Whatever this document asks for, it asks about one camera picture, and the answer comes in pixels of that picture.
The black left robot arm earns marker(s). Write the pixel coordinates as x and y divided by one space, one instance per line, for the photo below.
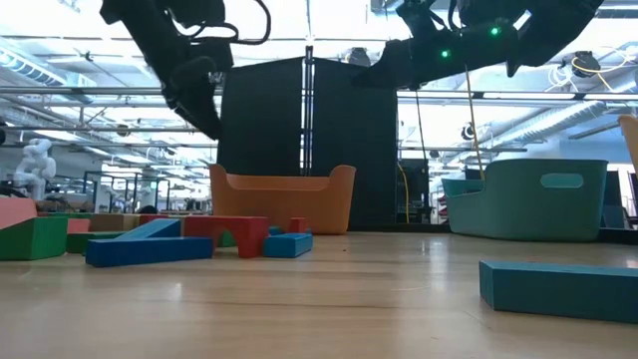
142 30

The small red wooden block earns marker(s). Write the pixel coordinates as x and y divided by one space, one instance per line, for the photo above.
297 225

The white humanoid robot figure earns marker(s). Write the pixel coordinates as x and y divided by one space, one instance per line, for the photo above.
35 167

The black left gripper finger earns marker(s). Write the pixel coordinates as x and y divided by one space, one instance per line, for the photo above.
187 109
207 107

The black equipment cabinet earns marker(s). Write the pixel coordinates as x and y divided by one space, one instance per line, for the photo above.
417 194

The tan wooden block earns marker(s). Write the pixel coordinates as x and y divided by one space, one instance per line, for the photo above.
112 223

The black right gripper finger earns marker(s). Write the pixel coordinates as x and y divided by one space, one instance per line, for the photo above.
399 62
394 85

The small green wooden block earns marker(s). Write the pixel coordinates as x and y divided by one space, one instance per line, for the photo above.
228 240

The teal plastic bin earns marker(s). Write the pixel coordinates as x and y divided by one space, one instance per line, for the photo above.
523 214

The teal wooden block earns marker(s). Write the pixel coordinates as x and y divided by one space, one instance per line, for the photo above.
558 294

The red wooden arch block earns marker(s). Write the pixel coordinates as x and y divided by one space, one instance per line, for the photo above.
254 234

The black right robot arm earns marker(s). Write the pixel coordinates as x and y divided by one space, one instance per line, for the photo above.
553 30

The orange plastic bin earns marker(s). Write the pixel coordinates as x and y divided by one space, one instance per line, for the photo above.
299 209

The orange-red wooden block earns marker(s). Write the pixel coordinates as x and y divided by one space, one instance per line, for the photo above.
15 214

